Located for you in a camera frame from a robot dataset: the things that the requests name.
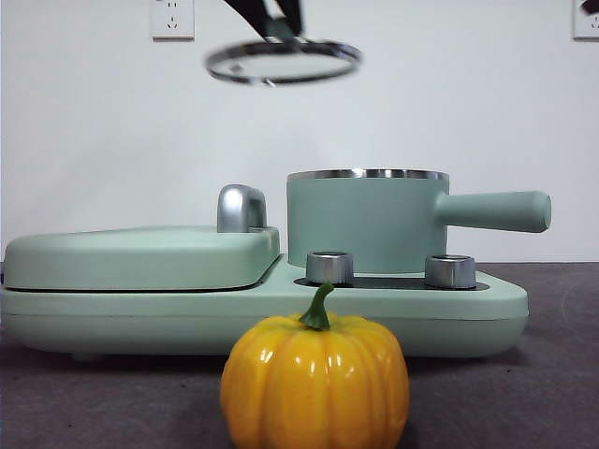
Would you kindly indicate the mint green griddle cover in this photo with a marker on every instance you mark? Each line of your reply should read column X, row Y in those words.
column 117, row 262

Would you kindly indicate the mint green saucepan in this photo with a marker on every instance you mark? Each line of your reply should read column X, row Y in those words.
column 355, row 220

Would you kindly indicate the silver control knob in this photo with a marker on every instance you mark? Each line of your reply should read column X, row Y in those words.
column 450, row 271
column 330, row 269

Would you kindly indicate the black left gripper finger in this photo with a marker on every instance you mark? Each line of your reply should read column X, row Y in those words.
column 248, row 11
column 291, row 14

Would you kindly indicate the mint green breakfast machine base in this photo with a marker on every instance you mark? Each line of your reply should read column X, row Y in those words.
column 140, row 322

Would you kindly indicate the glass lid with green knob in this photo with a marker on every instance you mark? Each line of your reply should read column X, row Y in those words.
column 281, row 61

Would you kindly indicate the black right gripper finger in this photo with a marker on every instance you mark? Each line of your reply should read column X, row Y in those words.
column 590, row 6

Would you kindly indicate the white wall socket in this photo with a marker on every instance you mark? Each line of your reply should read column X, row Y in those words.
column 585, row 25
column 173, row 21

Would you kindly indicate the black control panel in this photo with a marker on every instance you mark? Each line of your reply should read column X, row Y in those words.
column 388, row 282

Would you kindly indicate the yellow toy pumpkin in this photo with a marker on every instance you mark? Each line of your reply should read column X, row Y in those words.
column 313, row 383

